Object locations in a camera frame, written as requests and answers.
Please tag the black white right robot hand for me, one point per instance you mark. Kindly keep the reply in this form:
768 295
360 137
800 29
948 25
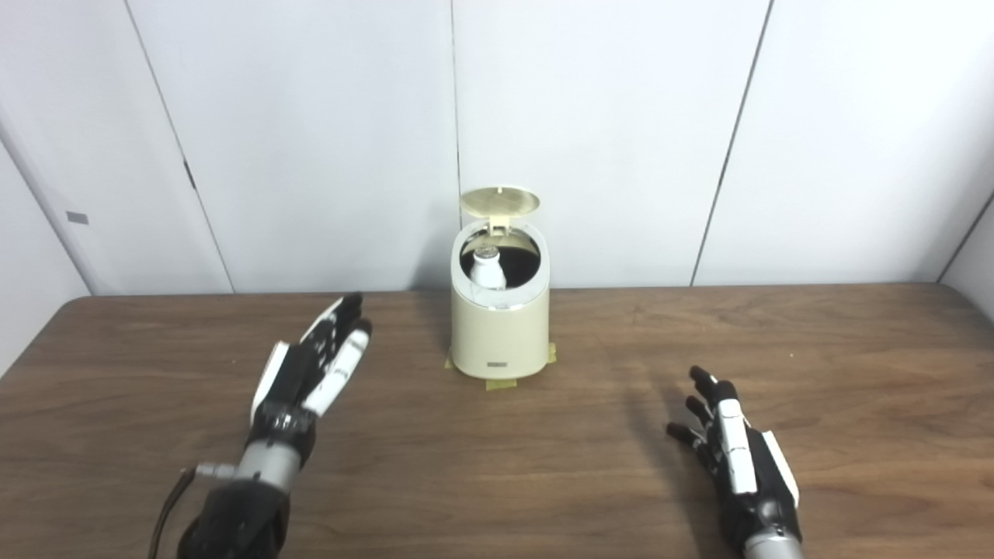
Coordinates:
745 473

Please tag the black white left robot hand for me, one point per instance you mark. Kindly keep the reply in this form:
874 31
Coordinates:
299 380

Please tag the small white plastic bottle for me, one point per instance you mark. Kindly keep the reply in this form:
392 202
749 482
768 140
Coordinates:
489 272

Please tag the cream round bin lid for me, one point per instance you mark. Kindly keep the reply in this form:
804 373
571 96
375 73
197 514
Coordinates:
499 202

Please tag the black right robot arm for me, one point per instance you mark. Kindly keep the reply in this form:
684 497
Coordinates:
776 545

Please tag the cream-colored bin body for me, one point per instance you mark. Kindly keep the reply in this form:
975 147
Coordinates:
501 334

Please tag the black wall panel hinge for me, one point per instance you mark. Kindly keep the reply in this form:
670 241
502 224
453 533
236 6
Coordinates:
189 175

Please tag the small grey wall label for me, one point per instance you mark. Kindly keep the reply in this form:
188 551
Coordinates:
77 217

